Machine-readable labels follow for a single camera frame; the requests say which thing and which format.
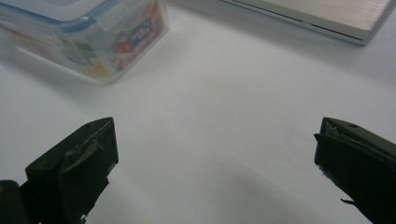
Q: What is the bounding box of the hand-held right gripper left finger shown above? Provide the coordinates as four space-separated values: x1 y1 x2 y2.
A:
25 117 120 224

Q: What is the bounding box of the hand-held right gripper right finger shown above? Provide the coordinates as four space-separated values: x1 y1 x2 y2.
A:
313 117 396 224

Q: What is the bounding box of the clear plastic lidded food box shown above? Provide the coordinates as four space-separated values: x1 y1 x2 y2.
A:
0 0 171 86

